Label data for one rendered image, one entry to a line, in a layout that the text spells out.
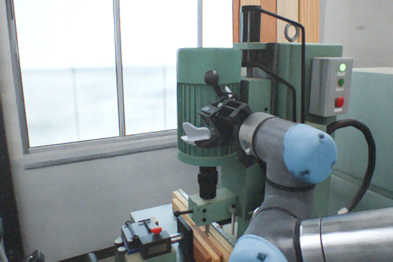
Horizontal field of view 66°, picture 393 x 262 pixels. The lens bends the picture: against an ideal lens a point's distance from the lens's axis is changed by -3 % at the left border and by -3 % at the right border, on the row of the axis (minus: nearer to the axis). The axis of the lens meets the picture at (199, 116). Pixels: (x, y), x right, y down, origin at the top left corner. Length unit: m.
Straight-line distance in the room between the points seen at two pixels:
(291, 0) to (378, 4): 0.88
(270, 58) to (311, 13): 1.96
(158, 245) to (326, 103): 0.59
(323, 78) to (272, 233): 0.59
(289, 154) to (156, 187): 2.01
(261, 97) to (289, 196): 0.45
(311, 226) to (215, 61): 0.50
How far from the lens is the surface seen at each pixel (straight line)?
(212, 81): 0.69
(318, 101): 0.92
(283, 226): 0.39
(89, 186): 2.25
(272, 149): 0.46
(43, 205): 2.27
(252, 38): 0.90
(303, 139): 0.43
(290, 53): 0.88
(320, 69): 0.91
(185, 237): 0.98
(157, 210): 1.25
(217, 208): 0.95
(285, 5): 2.66
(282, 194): 0.47
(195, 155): 0.83
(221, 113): 0.59
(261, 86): 0.87
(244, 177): 0.92
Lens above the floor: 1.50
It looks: 12 degrees down
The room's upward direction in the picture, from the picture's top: straight up
